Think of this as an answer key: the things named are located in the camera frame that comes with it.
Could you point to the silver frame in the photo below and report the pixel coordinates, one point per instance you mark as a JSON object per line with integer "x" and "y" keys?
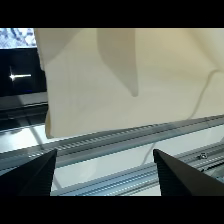
{"x": 100, "y": 141}

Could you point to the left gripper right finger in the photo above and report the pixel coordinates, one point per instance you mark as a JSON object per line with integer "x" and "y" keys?
{"x": 181, "y": 176}

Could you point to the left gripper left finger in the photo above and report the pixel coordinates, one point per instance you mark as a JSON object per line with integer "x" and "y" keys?
{"x": 31, "y": 176}

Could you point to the cream T-shirt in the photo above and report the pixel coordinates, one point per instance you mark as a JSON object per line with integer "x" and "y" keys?
{"x": 133, "y": 73}

